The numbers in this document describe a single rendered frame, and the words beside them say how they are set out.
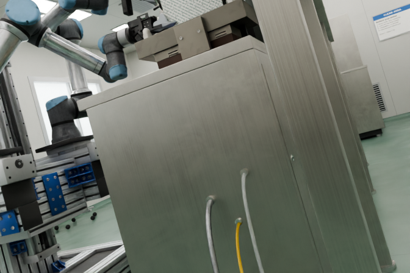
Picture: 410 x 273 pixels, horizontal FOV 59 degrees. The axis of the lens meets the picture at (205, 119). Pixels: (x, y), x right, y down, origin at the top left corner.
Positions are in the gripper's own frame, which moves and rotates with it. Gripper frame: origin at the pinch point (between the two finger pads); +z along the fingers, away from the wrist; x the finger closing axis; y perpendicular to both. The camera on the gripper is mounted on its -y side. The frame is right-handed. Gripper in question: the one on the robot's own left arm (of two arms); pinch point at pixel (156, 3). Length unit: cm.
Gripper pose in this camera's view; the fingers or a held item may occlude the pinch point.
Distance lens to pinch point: 161.1
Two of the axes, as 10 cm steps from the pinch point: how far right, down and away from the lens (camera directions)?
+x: 3.7, -0.7, 9.3
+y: 3.5, -9.1, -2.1
